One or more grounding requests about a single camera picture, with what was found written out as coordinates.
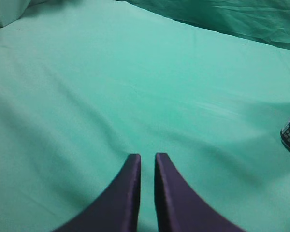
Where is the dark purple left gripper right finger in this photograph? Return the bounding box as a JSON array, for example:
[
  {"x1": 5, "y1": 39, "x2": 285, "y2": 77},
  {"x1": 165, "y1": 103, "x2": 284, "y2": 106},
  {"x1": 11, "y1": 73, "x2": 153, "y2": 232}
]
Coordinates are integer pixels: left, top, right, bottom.
[{"x1": 155, "y1": 153, "x2": 243, "y2": 232}]

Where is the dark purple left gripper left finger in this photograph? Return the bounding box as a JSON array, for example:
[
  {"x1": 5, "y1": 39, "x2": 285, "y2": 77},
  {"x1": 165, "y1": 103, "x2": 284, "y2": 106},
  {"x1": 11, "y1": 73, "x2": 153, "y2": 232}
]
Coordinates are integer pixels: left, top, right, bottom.
[{"x1": 54, "y1": 154, "x2": 141, "y2": 232}]

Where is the green table cloth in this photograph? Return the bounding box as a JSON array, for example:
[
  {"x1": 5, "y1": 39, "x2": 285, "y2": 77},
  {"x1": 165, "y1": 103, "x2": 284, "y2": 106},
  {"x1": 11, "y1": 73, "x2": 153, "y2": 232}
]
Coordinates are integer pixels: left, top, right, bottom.
[{"x1": 0, "y1": 0, "x2": 290, "y2": 232}]

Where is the green backdrop cloth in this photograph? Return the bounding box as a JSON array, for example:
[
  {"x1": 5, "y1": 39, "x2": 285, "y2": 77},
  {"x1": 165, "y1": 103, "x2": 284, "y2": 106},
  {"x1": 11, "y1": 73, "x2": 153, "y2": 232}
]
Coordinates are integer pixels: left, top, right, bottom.
[{"x1": 129, "y1": 0, "x2": 290, "y2": 50}]

